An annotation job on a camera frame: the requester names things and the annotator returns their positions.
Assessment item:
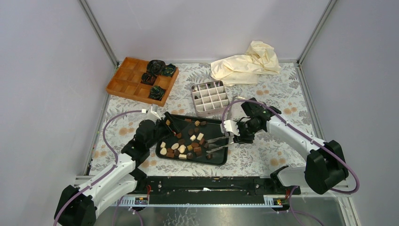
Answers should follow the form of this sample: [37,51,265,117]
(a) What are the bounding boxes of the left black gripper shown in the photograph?
[147,112,190,150]

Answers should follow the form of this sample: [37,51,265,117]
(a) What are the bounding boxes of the black plastic tray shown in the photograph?
[155,114,228,166]

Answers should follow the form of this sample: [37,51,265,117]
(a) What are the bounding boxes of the metal serving tongs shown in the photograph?
[206,136,234,153]

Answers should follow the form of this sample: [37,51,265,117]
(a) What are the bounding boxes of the pink grid box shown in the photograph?
[191,81,230,117]

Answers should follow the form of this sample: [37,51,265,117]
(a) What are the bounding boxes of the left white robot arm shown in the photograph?
[53,110,180,226]

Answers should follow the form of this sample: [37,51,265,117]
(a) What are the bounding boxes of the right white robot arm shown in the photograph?
[234,98,353,194]

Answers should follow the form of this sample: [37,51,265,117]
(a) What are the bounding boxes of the white oval chocolate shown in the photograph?
[171,143,180,150]

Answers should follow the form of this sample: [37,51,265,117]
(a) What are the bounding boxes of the white chocolate piece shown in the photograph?
[197,133,204,141]

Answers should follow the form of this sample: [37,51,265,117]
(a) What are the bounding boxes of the silver metal tray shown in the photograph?
[225,102,245,120]

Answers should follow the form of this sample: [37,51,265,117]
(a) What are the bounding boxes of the dark paper cup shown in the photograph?
[160,64,177,77]
[148,86,166,101]
[141,73,158,86]
[147,60,166,75]

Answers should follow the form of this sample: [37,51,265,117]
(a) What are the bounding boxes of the cream cloth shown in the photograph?
[211,40,281,86]

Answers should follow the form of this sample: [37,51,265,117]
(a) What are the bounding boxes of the orange compartment box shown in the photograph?
[105,57,179,107]

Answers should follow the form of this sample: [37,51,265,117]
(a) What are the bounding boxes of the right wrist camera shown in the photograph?
[221,120,240,136]

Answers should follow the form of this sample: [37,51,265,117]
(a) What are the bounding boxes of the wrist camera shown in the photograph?
[141,105,162,122]
[221,120,240,136]

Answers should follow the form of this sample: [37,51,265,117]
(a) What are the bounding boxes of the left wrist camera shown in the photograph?
[141,105,162,122]

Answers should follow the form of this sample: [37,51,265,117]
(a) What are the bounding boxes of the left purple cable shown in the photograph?
[53,110,147,226]

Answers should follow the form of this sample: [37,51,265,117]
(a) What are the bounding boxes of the purple cable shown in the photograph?
[53,110,147,226]
[221,99,360,226]

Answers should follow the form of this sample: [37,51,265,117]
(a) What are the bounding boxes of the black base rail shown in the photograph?
[134,176,301,205]

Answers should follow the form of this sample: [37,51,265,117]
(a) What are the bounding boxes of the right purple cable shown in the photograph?
[221,99,360,226]

